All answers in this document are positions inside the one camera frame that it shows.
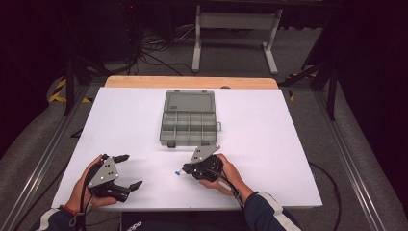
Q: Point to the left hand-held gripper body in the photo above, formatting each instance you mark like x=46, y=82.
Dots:
x=104, y=173

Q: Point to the white board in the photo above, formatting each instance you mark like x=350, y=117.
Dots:
x=256, y=144

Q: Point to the grey plastic compartment box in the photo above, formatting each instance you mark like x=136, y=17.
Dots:
x=189, y=125

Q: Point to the blue pushpin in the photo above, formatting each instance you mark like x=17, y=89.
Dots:
x=178, y=173

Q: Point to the aluminium rail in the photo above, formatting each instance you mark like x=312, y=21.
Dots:
x=349, y=160
x=41, y=166

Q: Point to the person's left hand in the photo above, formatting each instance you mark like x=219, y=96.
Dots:
x=78, y=192

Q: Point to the wooden table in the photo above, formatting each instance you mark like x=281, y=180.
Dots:
x=179, y=82

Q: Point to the black metal stand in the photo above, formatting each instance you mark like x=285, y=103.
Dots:
x=69, y=89
x=332, y=96

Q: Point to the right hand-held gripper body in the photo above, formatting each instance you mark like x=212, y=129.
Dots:
x=207, y=165

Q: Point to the person's lap in dark pants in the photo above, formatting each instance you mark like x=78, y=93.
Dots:
x=179, y=221

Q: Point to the person's right hand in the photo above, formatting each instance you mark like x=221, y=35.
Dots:
x=232, y=179

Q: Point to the yellow black floor tape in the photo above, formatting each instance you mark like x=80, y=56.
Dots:
x=291, y=95
x=57, y=94

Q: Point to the white metal stand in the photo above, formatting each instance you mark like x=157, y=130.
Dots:
x=237, y=20

